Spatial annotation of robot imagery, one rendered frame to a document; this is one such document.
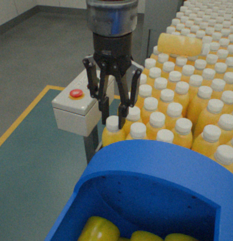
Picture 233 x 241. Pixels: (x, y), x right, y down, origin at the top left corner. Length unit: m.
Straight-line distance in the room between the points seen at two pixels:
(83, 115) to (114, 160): 0.30
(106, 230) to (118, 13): 0.36
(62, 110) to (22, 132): 1.65
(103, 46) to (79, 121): 0.25
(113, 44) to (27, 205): 1.47
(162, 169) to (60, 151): 1.73
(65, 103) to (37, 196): 1.23
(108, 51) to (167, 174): 0.25
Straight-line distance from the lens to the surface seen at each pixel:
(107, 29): 0.41
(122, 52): 0.43
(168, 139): 0.54
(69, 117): 0.62
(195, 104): 0.74
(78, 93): 0.61
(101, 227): 0.42
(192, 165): 0.30
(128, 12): 0.41
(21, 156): 2.04
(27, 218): 1.71
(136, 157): 0.29
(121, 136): 0.58
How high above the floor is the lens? 1.45
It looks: 43 degrees down
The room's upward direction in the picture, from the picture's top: straight up
